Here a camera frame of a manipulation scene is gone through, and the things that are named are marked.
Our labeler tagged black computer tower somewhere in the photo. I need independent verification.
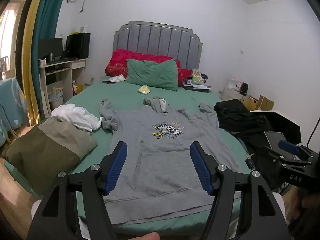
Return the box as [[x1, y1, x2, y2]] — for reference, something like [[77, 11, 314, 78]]
[[66, 32, 91, 59]]

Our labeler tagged black monitor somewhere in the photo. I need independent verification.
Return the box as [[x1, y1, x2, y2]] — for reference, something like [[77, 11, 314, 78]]
[[37, 37, 63, 61]]

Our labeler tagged white crumpled garment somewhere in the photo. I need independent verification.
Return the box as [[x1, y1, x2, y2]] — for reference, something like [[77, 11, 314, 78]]
[[51, 104, 103, 132]]

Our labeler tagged grey padded headboard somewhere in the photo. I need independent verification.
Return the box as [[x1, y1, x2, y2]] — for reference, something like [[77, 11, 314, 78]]
[[113, 21, 203, 70]]

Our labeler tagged green snack bag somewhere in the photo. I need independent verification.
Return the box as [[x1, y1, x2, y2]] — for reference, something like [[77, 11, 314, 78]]
[[191, 69, 203, 85]]

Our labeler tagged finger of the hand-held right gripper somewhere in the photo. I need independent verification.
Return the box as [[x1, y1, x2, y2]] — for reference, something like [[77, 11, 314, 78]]
[[264, 140, 313, 168]]

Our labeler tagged grey tablet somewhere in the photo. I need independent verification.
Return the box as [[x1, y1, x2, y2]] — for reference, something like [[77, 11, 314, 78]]
[[264, 131, 288, 153]]

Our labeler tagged stack of dark books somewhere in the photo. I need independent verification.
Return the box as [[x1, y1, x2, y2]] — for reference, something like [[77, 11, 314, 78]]
[[184, 84, 212, 93]]

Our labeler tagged light blue printed fabric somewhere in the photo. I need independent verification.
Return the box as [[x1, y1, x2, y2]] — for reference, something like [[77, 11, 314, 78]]
[[0, 77, 26, 146]]

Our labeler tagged cardboard box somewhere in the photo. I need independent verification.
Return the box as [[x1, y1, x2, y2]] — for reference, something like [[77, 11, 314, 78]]
[[247, 95, 259, 111], [257, 95, 275, 111]]

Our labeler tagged yellow curtain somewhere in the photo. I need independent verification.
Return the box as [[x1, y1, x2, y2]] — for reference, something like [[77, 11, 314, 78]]
[[23, 0, 48, 127]]

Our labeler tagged large red pillow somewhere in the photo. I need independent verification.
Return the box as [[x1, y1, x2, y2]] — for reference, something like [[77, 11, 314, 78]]
[[105, 49, 181, 80]]

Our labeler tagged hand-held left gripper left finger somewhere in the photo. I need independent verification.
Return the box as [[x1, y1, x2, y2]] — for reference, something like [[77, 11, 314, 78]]
[[26, 141, 128, 240]]

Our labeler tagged olive and khaki folded garment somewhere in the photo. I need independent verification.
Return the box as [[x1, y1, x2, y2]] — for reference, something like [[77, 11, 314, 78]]
[[2, 117, 98, 195]]

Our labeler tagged beige computer desk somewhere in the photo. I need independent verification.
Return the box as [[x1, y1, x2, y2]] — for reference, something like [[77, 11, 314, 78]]
[[38, 58, 88, 117]]

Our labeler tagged black cable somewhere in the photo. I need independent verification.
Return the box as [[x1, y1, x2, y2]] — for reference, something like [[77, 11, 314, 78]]
[[307, 119, 320, 147]]

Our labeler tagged green pillow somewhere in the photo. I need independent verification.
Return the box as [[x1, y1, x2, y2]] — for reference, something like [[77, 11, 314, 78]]
[[126, 59, 178, 91]]

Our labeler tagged lined trash bin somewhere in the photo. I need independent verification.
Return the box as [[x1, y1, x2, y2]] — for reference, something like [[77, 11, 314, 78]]
[[47, 85, 64, 109]]

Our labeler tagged grey printed hoodie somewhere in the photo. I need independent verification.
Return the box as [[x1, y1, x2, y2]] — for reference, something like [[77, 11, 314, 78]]
[[99, 96, 253, 224]]

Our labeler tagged teal curtain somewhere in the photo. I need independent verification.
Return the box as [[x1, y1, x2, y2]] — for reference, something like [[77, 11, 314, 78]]
[[31, 0, 71, 122]]

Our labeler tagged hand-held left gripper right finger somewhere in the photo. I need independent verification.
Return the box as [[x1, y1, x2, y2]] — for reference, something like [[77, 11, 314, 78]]
[[190, 141, 292, 240]]

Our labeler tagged person's left hand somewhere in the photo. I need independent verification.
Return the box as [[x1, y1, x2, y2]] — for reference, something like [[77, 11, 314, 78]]
[[136, 232, 160, 240]]

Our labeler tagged small red pillow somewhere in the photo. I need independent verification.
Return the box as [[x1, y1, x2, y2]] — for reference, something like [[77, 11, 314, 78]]
[[178, 69, 193, 85]]

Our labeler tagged black clothing pile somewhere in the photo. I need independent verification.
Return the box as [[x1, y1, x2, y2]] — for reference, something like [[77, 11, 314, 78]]
[[215, 99, 270, 140]]

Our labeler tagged black side table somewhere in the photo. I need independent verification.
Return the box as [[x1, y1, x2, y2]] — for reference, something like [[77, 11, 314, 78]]
[[250, 110, 302, 144]]

